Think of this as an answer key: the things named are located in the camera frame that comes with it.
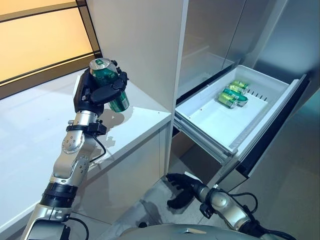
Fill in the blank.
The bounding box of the dark green drink can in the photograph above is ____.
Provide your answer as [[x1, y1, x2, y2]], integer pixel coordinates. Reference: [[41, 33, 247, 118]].
[[89, 57, 131, 113]]

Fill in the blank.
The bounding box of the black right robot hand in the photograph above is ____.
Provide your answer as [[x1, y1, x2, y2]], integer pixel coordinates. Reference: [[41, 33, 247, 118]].
[[166, 172, 205, 210]]

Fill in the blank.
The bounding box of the white fridge drawer bin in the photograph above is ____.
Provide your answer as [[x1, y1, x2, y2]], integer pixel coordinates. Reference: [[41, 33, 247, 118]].
[[174, 64, 296, 156]]

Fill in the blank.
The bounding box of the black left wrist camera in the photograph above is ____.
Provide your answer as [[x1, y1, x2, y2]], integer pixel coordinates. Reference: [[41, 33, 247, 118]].
[[87, 119, 108, 136]]

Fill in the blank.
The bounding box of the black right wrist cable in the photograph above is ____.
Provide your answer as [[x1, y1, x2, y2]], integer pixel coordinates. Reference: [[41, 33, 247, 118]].
[[212, 183, 266, 240]]

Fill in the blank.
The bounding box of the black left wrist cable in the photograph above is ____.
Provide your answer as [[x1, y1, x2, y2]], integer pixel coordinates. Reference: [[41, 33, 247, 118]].
[[89, 134, 106, 164]]

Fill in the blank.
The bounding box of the amber glass window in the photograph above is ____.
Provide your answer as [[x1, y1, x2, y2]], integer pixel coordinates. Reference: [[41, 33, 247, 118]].
[[0, 0, 101, 86]]

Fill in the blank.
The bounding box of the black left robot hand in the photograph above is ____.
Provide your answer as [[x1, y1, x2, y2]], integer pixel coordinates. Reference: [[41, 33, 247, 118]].
[[72, 59, 130, 118]]

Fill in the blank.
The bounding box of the teal green drink can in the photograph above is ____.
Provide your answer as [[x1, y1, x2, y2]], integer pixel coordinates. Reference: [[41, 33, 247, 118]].
[[223, 87, 249, 107]]

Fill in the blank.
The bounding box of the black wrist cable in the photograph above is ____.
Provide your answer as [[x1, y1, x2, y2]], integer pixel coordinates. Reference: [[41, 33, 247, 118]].
[[89, 134, 106, 164], [212, 183, 266, 240]]

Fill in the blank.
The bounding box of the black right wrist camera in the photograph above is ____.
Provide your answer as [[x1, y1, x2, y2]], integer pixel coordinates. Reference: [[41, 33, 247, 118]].
[[199, 202, 213, 220]]

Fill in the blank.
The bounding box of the grey robot torso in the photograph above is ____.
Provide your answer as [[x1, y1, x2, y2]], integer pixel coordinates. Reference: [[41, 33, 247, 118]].
[[119, 223, 241, 240]]

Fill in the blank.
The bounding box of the light green drink can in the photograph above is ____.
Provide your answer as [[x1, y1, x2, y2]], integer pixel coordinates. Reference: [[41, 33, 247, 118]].
[[229, 79, 250, 92], [217, 92, 238, 109]]

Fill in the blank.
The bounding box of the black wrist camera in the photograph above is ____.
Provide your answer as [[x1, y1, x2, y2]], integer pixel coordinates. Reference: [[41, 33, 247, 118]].
[[199, 202, 213, 220], [87, 119, 108, 136]]

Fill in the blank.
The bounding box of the white tall cabinet panel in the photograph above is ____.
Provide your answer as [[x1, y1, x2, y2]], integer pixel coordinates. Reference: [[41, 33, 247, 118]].
[[84, 0, 190, 176]]

